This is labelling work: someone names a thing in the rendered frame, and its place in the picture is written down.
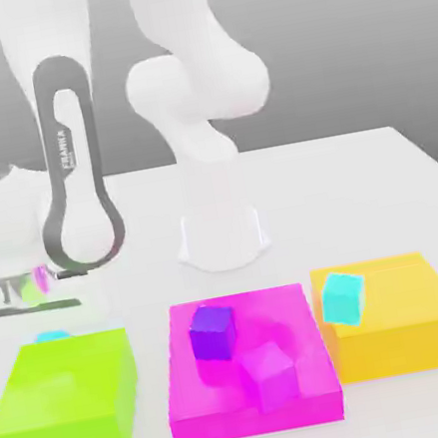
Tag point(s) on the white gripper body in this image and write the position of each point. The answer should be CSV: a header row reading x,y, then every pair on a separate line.
x,y
73,309

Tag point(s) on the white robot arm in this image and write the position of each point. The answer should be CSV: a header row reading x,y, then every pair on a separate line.
x,y
195,85

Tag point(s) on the small light blue cube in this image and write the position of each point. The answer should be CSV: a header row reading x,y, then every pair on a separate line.
x,y
51,336

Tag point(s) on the small purple cube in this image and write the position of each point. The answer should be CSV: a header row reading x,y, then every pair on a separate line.
x,y
212,335

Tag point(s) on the small magenta cube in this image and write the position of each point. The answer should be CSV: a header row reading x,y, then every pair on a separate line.
x,y
271,376

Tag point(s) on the small cyan cube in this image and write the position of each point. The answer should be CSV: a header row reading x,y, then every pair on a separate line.
x,y
341,298

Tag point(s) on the large green box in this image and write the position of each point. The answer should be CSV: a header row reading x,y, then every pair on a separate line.
x,y
60,401

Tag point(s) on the large magenta box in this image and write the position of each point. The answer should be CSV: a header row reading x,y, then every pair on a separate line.
x,y
236,410

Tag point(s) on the large orange box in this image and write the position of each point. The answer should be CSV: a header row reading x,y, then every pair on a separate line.
x,y
407,323

